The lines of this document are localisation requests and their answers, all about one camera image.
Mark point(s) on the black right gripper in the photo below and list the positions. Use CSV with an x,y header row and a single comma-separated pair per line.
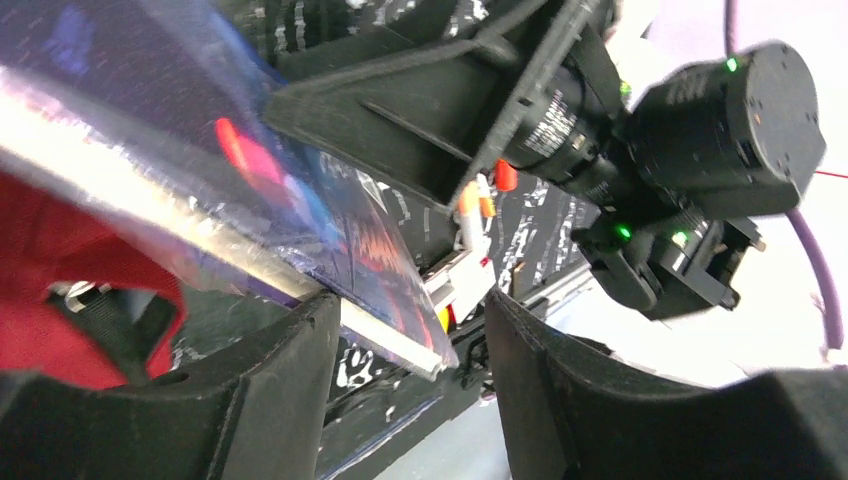
x,y
424,106

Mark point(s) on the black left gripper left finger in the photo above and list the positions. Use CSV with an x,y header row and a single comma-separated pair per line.
x,y
253,410

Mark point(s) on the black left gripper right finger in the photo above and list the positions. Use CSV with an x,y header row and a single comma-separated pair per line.
x,y
569,411

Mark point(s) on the purple galaxy cover book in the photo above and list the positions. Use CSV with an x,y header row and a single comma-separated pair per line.
x,y
148,114

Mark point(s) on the red student backpack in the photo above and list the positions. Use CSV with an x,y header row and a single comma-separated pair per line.
x,y
45,241

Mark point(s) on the thin orange tip pen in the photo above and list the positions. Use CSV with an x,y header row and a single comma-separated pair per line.
x,y
487,206

